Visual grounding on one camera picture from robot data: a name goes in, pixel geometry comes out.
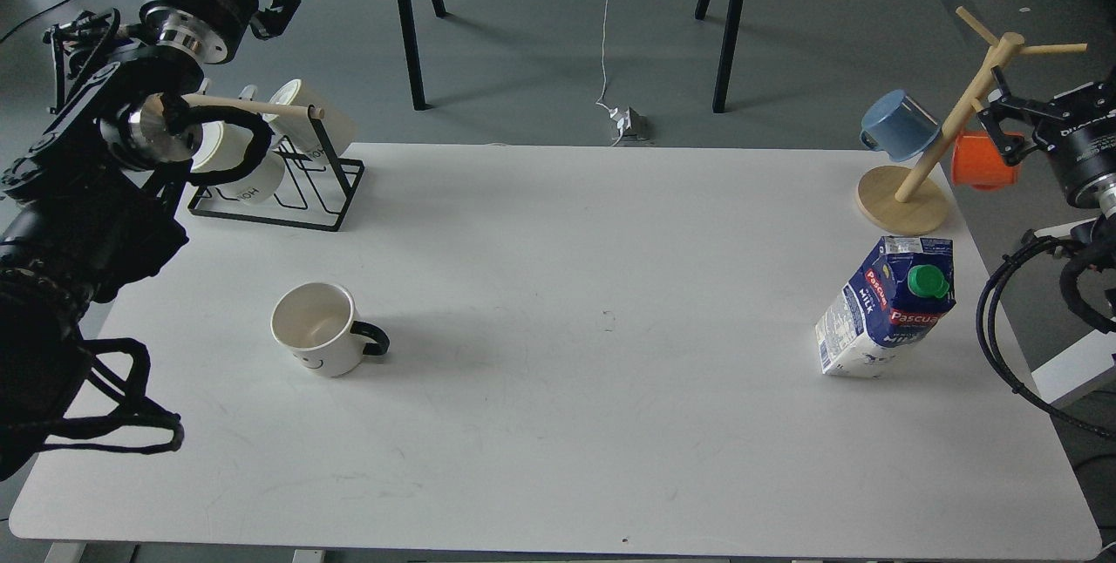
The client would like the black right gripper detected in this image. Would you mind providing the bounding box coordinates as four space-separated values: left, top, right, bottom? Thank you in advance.
977 66 1115 208

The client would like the blue white milk carton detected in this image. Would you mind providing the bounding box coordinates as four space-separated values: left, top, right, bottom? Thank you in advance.
814 236 956 379

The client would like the white smiley mug black handle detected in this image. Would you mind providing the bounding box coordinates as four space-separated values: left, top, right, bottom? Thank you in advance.
269 282 391 376

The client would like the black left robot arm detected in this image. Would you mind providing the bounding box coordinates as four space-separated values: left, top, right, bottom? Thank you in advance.
1 0 302 478

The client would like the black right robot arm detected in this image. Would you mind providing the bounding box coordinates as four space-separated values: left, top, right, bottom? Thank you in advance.
977 66 1115 333

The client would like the orange hanging mug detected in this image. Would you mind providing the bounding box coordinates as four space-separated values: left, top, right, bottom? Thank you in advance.
949 130 1020 191

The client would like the blue hanging mug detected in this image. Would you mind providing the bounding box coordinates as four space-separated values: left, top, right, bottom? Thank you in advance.
860 89 942 163

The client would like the wooden mug tree stand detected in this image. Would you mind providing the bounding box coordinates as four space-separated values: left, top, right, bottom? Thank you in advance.
856 6 1088 236

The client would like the white mug rear on rack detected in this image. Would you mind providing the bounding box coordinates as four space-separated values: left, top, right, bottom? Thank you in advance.
262 78 356 164

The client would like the white mug on rack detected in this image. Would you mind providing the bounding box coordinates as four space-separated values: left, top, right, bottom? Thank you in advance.
192 122 286 206
262 78 356 164

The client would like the white mug front on rack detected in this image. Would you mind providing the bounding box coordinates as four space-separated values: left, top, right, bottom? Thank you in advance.
192 122 286 206

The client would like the white stand base right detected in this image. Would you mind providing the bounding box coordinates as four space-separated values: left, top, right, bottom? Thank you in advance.
1032 331 1115 408

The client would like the black table legs right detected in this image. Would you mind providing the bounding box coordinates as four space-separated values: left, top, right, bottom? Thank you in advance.
694 0 756 114

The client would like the white power adapter on floor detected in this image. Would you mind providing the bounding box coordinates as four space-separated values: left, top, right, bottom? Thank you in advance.
609 106 652 146

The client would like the black cable bundle right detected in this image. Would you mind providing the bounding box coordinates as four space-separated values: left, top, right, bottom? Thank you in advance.
977 233 1116 442

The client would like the black wire mug rack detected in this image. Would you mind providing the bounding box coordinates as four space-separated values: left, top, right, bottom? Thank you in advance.
185 93 366 232

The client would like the white cable on floor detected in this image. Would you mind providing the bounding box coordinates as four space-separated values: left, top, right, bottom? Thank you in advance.
514 0 625 115

